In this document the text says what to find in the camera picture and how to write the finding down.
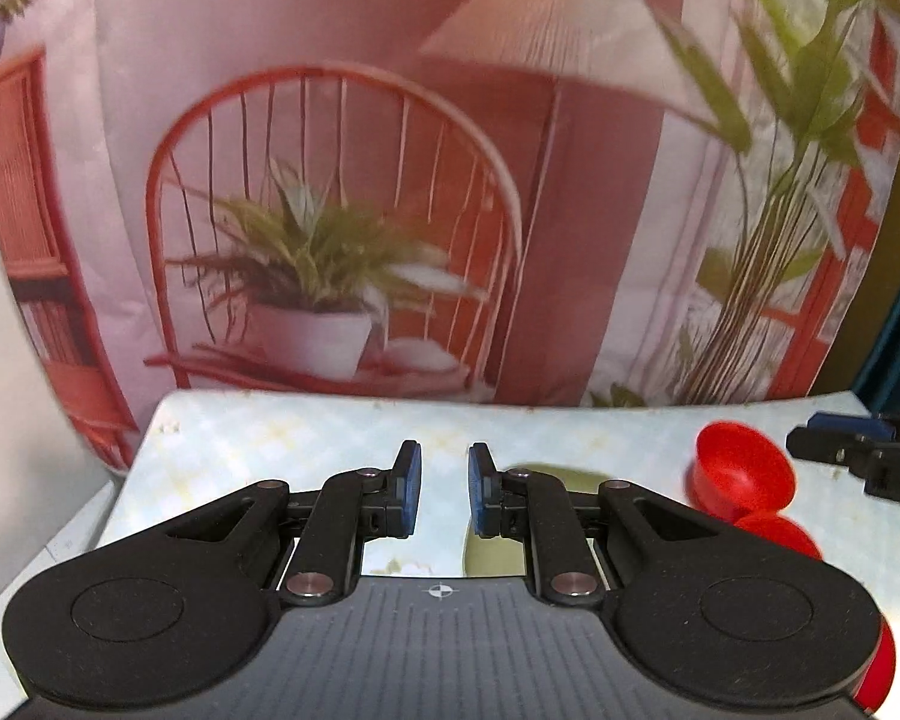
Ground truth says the printed room scene backdrop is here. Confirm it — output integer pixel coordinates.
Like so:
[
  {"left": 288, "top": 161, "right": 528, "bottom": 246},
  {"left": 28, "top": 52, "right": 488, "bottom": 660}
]
[{"left": 0, "top": 0, "right": 900, "bottom": 475}]

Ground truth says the pale green plate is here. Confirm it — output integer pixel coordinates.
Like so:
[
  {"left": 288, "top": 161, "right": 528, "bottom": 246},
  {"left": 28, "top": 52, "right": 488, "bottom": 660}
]
[{"left": 461, "top": 460, "right": 625, "bottom": 580}]

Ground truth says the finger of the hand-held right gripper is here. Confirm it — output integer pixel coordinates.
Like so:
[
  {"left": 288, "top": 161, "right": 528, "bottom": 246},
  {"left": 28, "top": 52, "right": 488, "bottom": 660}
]
[
  {"left": 786, "top": 425, "right": 900, "bottom": 467},
  {"left": 806, "top": 411, "right": 900, "bottom": 442}
]

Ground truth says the red bowl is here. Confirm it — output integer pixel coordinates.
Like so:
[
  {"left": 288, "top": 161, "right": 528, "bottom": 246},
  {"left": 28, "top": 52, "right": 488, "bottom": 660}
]
[
  {"left": 731, "top": 511, "right": 826, "bottom": 563},
  {"left": 682, "top": 422, "right": 797, "bottom": 519},
  {"left": 855, "top": 613, "right": 898, "bottom": 713}
]

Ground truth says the floral checked tablecloth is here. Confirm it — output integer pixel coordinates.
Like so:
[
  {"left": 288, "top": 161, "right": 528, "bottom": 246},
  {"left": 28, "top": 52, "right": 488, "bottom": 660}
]
[{"left": 94, "top": 388, "right": 900, "bottom": 720}]

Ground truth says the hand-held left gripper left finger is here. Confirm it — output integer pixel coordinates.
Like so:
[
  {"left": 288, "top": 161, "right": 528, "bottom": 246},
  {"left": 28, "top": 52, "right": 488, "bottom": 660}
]
[{"left": 162, "top": 439, "right": 425, "bottom": 608}]

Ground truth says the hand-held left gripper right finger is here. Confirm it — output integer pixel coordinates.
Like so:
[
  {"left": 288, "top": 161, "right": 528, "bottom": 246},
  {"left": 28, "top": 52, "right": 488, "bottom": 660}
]
[{"left": 466, "top": 441, "right": 730, "bottom": 608}]

